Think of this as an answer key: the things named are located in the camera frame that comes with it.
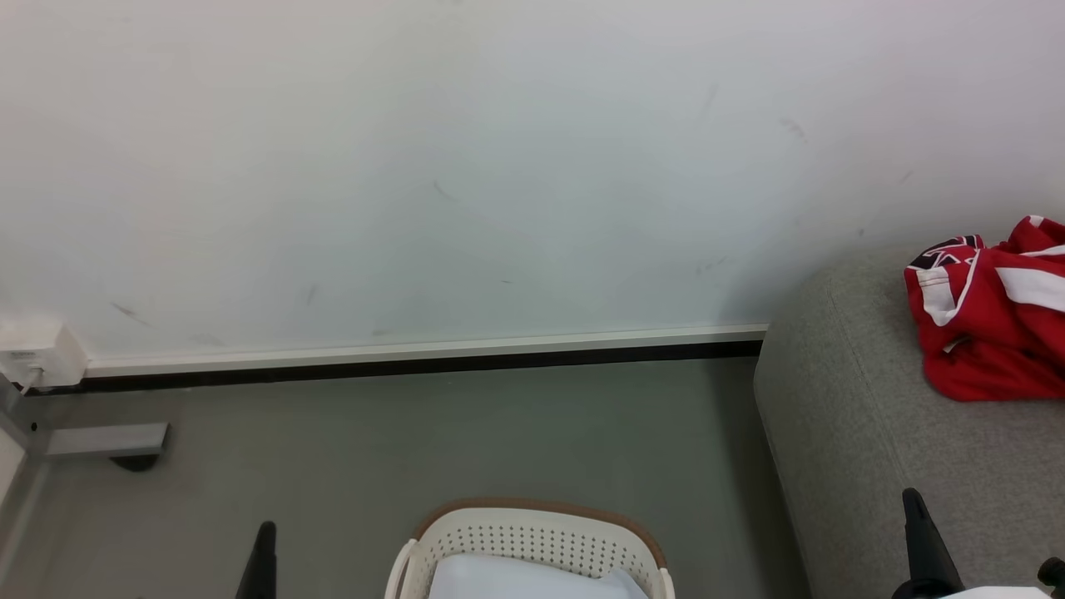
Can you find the red basketball jersey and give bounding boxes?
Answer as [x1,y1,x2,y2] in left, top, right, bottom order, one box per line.
[904,215,1065,403]

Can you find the grey metal furniture frame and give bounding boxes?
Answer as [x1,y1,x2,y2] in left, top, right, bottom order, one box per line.
[0,374,170,575]

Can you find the white basket with brown rim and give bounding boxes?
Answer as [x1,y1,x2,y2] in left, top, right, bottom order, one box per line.
[384,498,676,599]

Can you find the white black wall skirting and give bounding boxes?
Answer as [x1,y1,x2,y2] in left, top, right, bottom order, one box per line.
[25,324,768,396]

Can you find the grey fabric sofa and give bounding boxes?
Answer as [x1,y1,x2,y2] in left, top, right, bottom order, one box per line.
[753,241,1065,599]

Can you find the white garment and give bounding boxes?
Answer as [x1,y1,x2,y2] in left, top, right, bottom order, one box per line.
[427,553,651,599]

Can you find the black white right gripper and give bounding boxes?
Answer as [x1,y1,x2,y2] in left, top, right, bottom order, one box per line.
[892,488,1054,599]

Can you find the white wall outlet box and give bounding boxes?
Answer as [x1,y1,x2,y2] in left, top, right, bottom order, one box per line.
[0,319,89,389]

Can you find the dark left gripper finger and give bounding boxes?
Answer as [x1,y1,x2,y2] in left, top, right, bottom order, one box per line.
[235,522,277,599]

